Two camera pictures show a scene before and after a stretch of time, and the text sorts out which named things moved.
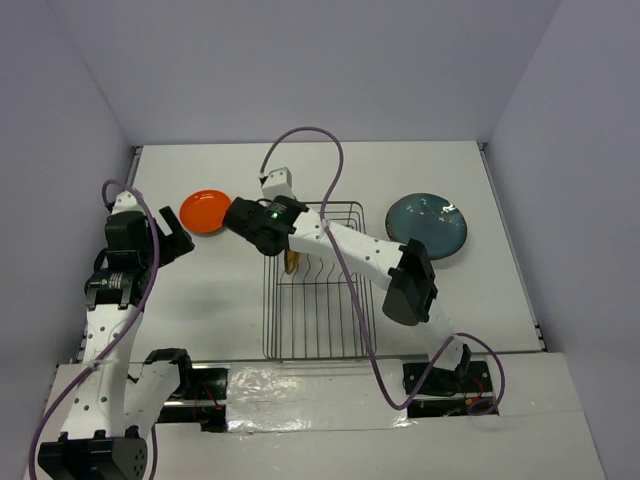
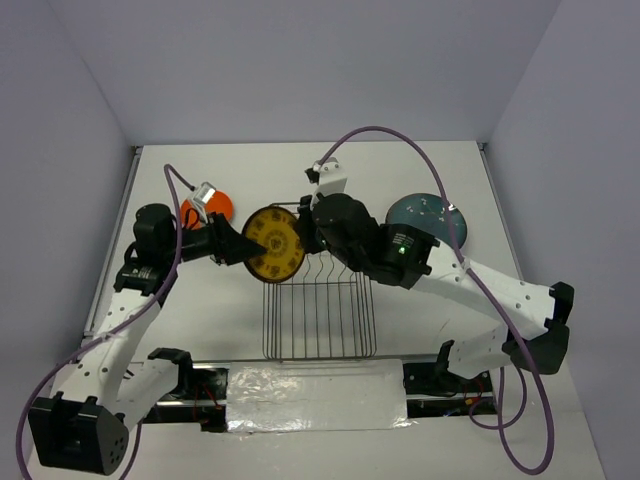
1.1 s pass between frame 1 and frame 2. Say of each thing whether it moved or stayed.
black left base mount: stayed
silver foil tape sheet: stayed
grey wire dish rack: stayed
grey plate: stayed
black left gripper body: moved
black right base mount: stayed
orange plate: stayed
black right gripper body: moved
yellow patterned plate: moved
